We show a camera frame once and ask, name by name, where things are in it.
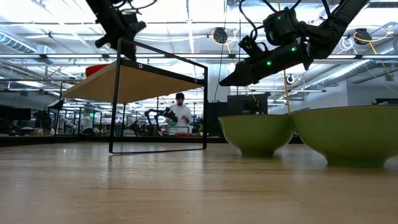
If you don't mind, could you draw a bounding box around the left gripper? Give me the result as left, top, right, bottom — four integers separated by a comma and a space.
95, 11, 147, 62

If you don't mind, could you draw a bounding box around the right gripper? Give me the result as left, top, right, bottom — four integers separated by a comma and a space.
219, 43, 313, 87

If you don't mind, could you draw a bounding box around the red plastic mini bowl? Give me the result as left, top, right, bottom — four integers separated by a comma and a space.
85, 64, 109, 78

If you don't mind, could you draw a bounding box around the floral-lined green mini bowl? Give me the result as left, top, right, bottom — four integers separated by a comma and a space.
218, 114, 295, 157
290, 105, 398, 169

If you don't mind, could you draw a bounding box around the black cabinet with monitor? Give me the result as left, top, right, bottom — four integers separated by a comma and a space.
226, 94, 269, 118

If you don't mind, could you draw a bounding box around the person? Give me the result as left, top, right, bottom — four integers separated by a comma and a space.
166, 92, 193, 137

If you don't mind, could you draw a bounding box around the black background monitor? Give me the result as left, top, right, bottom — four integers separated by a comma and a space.
8, 107, 32, 121

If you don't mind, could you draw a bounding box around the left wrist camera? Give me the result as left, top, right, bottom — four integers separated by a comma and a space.
132, 20, 147, 34

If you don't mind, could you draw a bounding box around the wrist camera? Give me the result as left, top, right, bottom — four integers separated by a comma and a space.
132, 20, 147, 34
238, 34, 269, 57

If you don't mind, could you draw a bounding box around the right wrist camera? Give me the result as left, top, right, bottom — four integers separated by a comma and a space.
238, 34, 269, 57

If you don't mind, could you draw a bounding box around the wooden shelf with black frame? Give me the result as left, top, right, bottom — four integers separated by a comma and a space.
55, 37, 208, 155

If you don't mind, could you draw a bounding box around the large ceiling cable reel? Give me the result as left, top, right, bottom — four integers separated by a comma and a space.
212, 27, 229, 45
354, 27, 373, 46

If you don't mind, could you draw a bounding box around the black aluminium table frame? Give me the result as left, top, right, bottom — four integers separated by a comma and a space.
0, 135, 304, 147

